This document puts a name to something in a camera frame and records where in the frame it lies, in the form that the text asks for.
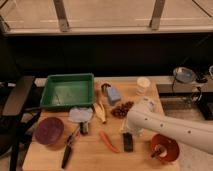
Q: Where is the bunch of red grapes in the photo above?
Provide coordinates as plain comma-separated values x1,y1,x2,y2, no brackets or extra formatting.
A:
111,101,134,118

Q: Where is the green plastic tray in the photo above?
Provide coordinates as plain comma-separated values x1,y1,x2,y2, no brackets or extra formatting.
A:
40,73,94,110

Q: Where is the black chair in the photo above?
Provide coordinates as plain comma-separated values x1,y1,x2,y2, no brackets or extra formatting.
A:
0,76,41,171

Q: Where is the orange carrot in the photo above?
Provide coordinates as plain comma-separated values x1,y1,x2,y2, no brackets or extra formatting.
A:
99,131,119,153

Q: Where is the black eraser block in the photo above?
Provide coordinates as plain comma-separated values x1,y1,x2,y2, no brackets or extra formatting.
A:
123,133,133,152

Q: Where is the banana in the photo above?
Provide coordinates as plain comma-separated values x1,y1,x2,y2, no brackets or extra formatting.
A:
93,102,106,124

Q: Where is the blue sponge block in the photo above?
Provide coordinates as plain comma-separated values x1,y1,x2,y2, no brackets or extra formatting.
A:
107,87,121,105

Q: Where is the orange bowl with utensil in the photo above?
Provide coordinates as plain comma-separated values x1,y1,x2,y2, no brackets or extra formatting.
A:
151,134,180,163

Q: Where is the small dark red mushroom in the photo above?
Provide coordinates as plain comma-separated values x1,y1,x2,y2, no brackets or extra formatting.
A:
101,83,111,94

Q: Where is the black handled knife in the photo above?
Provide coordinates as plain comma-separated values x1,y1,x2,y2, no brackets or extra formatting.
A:
61,126,80,169

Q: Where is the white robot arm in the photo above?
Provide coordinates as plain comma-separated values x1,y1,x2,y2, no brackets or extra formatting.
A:
122,97,213,155

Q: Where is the white cup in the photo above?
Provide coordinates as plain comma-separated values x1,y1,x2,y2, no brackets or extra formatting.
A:
136,77,151,94

